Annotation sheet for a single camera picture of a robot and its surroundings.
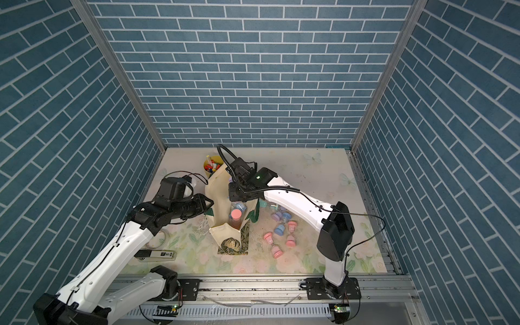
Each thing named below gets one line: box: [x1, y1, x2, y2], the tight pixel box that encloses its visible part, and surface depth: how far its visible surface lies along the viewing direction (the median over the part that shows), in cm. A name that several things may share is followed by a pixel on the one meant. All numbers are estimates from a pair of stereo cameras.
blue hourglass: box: [235, 202, 248, 213], surface depth 93 cm
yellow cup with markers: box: [203, 155, 225, 179], surface depth 98 cm
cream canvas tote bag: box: [204, 163, 260, 252], surface depth 84 cm
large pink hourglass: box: [230, 208, 243, 231], surface depth 85 cm
